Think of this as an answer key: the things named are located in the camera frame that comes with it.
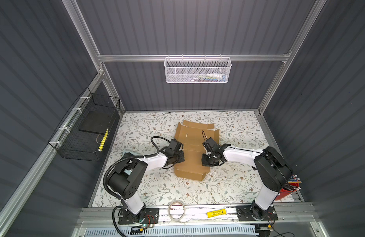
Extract brown cardboard box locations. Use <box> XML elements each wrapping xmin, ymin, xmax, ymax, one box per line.
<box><xmin>174</xmin><ymin>120</ymin><xmax>220</xmax><ymax>181</ymax></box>

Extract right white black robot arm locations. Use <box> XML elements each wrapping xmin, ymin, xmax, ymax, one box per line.
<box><xmin>202</xmin><ymin>138</ymin><xmax>293</xmax><ymax>220</ymax></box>

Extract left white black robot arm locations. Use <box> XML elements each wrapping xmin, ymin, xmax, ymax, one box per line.
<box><xmin>103</xmin><ymin>136</ymin><xmax>184</xmax><ymax>223</ymax></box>

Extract floral table mat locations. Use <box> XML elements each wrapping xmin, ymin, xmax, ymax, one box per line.
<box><xmin>107</xmin><ymin>111</ymin><xmax>268</xmax><ymax>206</ymax></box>

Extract teal calculator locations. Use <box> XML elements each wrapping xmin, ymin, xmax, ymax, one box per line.
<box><xmin>122</xmin><ymin>152</ymin><xmax>144</xmax><ymax>159</ymax></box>

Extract yellow label tag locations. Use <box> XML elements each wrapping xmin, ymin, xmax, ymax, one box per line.
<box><xmin>207</xmin><ymin>209</ymin><xmax>227</xmax><ymax>218</ymax></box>

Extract clear tape roll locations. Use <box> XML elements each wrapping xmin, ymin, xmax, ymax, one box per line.
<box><xmin>167</xmin><ymin>200</ymin><xmax>186</xmax><ymax>222</ymax></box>

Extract white vented strip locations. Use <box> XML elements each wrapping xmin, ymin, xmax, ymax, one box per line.
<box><xmin>83</xmin><ymin>225</ymin><xmax>257</xmax><ymax>237</ymax></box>

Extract red pencil cup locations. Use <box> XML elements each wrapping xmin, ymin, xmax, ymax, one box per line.
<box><xmin>275</xmin><ymin>181</ymin><xmax>300</xmax><ymax>200</ymax></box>

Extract markers in white basket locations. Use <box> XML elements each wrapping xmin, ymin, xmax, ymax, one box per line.
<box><xmin>190</xmin><ymin>73</ymin><xmax>228</xmax><ymax>83</ymax></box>

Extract coloured pencils bundle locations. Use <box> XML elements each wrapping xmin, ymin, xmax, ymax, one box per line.
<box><xmin>285</xmin><ymin>175</ymin><xmax>302</xmax><ymax>190</ymax></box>

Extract black flat pad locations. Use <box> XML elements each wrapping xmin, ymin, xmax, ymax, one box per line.
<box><xmin>79</xmin><ymin>111</ymin><xmax>111</xmax><ymax>135</ymax></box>

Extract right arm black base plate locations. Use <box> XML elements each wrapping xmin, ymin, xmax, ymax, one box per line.
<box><xmin>236</xmin><ymin>205</ymin><xmax>278</xmax><ymax>221</ymax></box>

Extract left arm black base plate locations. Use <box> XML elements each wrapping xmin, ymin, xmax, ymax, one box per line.
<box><xmin>117</xmin><ymin>207</ymin><xmax>159</xmax><ymax>225</ymax></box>

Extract white wire mesh basket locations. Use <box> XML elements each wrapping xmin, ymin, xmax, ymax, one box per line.
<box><xmin>164</xmin><ymin>56</ymin><xmax>232</xmax><ymax>84</ymax></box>

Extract black wire basket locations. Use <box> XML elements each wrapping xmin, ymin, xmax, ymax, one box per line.
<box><xmin>49</xmin><ymin>89</ymin><xmax>121</xmax><ymax>162</ymax></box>

